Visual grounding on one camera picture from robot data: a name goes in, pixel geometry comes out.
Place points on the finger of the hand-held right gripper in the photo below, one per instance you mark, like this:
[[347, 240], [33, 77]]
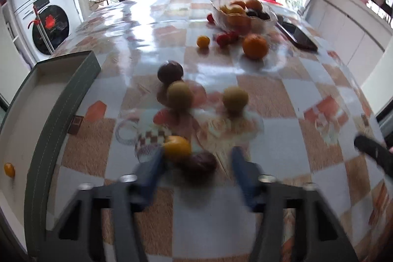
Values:
[[371, 150]]

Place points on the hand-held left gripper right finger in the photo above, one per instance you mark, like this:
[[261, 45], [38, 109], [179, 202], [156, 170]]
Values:
[[245, 179]]

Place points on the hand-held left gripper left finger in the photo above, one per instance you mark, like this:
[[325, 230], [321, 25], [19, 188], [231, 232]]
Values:
[[151, 177]]

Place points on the yellow orange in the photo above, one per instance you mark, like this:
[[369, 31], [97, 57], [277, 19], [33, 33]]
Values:
[[176, 147]]

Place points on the dark purple plum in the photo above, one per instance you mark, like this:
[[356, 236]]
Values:
[[252, 13], [201, 165], [170, 71]]

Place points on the yellow-green round pear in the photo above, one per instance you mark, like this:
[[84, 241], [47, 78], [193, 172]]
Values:
[[235, 98], [179, 94]]

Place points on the green shallow cardboard box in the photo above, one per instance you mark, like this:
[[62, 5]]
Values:
[[21, 127]]

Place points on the small tangerine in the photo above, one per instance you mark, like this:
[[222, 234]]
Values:
[[9, 170]]

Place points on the checkered plastic tablecloth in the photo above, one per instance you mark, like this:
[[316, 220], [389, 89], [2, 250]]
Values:
[[276, 102]]

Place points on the white low cabinet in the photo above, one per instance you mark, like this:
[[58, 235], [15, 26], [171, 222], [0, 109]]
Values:
[[344, 25]]

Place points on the large orange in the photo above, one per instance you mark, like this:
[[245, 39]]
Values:
[[254, 46]]

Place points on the red cherry tomato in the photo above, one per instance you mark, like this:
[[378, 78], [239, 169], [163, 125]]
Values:
[[223, 39], [210, 18], [234, 35]]

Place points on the small yellow tomato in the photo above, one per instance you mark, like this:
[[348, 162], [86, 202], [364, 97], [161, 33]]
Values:
[[203, 41]]

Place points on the clear glass bowl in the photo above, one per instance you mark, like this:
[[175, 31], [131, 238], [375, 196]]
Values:
[[270, 22]]

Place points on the yellow round fruit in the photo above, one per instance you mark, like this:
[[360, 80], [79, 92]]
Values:
[[235, 9]]

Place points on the red plastic basket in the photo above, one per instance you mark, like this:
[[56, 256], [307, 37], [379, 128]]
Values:
[[270, 0]]

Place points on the white washing machine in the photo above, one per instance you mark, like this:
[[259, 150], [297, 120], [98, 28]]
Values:
[[50, 24]]

